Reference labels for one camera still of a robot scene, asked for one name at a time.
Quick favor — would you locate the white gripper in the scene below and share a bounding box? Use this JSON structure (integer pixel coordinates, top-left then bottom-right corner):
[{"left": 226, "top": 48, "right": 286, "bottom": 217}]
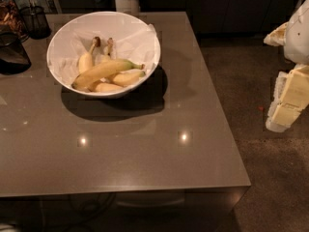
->
[{"left": 264, "top": 0, "right": 309, "bottom": 132}]

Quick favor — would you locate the large top banana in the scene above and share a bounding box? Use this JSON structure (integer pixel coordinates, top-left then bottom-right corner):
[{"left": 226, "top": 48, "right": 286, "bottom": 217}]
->
[{"left": 71, "top": 59, "right": 145, "bottom": 91}]

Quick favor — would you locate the white bowl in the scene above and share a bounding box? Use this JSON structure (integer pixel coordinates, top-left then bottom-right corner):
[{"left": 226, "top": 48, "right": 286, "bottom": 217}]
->
[{"left": 46, "top": 12, "right": 153, "bottom": 98}]

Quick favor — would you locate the right small banana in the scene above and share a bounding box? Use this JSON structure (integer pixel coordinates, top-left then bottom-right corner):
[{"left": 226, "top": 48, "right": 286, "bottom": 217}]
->
[{"left": 107, "top": 71, "right": 145, "bottom": 87}]

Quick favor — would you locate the small banana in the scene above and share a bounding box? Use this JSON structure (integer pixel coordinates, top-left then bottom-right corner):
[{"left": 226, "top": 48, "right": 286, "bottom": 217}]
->
[
  {"left": 89, "top": 81, "right": 122, "bottom": 93},
  {"left": 107, "top": 71, "right": 145, "bottom": 87}
]

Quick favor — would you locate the bottom small banana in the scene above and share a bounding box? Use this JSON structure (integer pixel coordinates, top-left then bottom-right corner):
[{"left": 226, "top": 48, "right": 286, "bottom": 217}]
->
[{"left": 89, "top": 81, "right": 122, "bottom": 93}]

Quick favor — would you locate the white paper liner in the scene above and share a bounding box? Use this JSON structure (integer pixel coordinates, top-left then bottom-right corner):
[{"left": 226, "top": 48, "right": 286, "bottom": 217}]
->
[{"left": 49, "top": 25, "right": 160, "bottom": 86}]

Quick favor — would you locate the black mesh pen cup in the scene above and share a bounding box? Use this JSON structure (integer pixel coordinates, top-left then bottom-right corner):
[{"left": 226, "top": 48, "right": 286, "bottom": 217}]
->
[{"left": 20, "top": 6, "right": 51, "bottom": 40}]

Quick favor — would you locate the dark glass container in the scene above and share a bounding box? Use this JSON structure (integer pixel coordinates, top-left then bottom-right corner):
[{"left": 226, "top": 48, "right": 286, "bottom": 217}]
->
[{"left": 0, "top": 32, "right": 31, "bottom": 74}]

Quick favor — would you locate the brown patterned object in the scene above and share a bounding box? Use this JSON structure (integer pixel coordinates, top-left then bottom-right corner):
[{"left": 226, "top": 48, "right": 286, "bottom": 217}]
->
[{"left": 0, "top": 0, "right": 28, "bottom": 41}]

